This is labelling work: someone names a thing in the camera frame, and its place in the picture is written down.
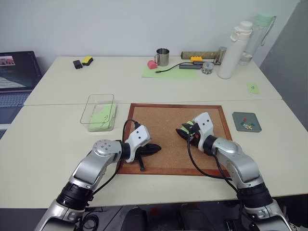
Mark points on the clear jar of pins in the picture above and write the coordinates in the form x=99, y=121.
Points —
x=207, y=68

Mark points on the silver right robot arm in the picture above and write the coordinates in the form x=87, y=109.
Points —
x=240, y=163

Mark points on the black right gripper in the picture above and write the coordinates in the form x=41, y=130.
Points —
x=194, y=136

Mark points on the wood-framed cork board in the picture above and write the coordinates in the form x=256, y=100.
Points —
x=166, y=122

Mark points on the small black box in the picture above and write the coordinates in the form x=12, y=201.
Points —
x=78, y=64

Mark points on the yellow toy brick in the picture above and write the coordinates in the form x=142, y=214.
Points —
x=196, y=59

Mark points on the green sticky note with mark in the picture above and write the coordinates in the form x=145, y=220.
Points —
x=253, y=88

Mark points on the steel mug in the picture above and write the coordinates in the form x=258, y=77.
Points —
x=163, y=57

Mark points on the yellow black sponge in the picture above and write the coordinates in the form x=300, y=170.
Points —
x=87, y=60

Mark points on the clear bottle green lid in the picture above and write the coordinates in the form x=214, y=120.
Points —
x=252, y=41

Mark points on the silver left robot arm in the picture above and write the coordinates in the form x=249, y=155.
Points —
x=96, y=163

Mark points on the grey laptop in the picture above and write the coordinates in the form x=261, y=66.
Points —
x=16, y=72

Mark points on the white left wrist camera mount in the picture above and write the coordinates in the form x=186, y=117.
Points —
x=139, y=138

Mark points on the clear plastic box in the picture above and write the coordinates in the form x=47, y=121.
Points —
x=92, y=106

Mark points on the pink rounded object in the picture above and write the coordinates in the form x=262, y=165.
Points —
x=152, y=65

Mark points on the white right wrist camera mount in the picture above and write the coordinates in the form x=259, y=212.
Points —
x=204, y=122

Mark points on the large green paper sheet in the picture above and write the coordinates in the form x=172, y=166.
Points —
x=173, y=75

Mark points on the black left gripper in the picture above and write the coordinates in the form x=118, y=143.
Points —
x=141, y=151

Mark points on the grey square tray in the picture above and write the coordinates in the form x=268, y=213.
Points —
x=255, y=118

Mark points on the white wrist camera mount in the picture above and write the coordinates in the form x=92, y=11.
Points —
x=139, y=138
x=204, y=122

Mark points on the dark rounded shape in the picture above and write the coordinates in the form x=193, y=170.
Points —
x=195, y=217
x=136, y=219

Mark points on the grey USB hub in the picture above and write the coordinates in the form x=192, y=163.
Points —
x=190, y=66

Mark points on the white water bottle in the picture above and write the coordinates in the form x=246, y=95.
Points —
x=231, y=55

